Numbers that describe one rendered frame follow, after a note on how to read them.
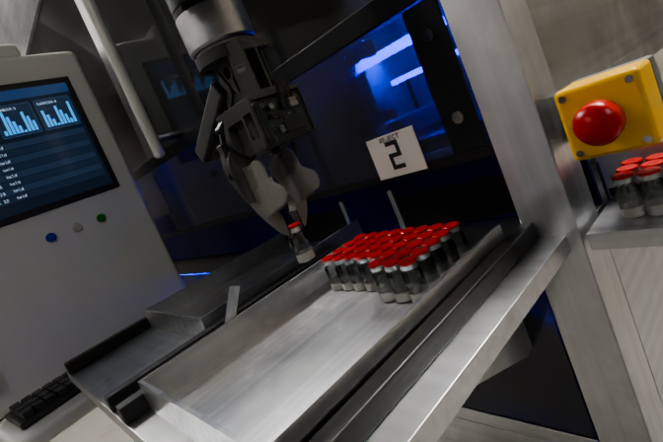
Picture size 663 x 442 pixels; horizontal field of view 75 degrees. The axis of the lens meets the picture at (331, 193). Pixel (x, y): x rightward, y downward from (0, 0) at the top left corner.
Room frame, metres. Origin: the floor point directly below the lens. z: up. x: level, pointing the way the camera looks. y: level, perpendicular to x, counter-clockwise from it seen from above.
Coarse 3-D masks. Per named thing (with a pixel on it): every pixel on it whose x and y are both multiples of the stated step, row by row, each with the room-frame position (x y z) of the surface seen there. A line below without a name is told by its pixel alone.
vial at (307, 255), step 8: (296, 232) 0.49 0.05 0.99; (304, 232) 0.50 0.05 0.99; (296, 240) 0.49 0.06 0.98; (304, 240) 0.49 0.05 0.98; (296, 248) 0.49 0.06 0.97; (304, 248) 0.49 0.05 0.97; (312, 248) 0.50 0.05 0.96; (296, 256) 0.50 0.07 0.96; (304, 256) 0.49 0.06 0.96; (312, 256) 0.49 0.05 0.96
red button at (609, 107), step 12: (588, 108) 0.38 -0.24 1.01; (600, 108) 0.37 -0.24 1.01; (612, 108) 0.36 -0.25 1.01; (576, 120) 0.38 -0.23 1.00; (588, 120) 0.37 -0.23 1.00; (600, 120) 0.37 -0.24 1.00; (612, 120) 0.36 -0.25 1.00; (624, 120) 0.37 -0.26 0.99; (576, 132) 0.39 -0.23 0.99; (588, 132) 0.38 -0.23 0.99; (600, 132) 0.37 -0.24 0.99; (612, 132) 0.37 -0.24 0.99; (588, 144) 0.38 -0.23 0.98; (600, 144) 0.38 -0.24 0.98
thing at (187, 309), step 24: (336, 240) 0.76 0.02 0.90; (240, 264) 0.91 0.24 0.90; (264, 264) 0.89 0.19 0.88; (288, 264) 0.68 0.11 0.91; (192, 288) 0.84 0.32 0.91; (216, 288) 0.86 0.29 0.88; (264, 288) 0.65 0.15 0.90; (144, 312) 0.77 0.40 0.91; (168, 312) 0.80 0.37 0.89; (192, 312) 0.76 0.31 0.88; (216, 312) 0.59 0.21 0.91
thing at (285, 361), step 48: (480, 240) 0.44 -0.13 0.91; (288, 288) 0.58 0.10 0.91; (432, 288) 0.37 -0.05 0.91; (240, 336) 0.52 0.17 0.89; (288, 336) 0.48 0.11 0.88; (336, 336) 0.43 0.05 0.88; (384, 336) 0.33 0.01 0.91; (144, 384) 0.43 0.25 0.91; (192, 384) 0.46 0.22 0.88; (240, 384) 0.41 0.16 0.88; (288, 384) 0.38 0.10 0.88; (336, 384) 0.29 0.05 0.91; (192, 432) 0.35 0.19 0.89; (240, 432) 0.33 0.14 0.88; (288, 432) 0.26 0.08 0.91
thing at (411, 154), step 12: (396, 132) 0.57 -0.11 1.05; (408, 132) 0.56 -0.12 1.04; (372, 144) 0.61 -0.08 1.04; (384, 144) 0.59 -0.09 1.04; (408, 144) 0.56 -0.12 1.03; (372, 156) 0.62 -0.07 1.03; (384, 156) 0.60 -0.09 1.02; (408, 156) 0.57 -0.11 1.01; (420, 156) 0.56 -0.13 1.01; (384, 168) 0.61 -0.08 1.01; (408, 168) 0.58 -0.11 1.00; (420, 168) 0.56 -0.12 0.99
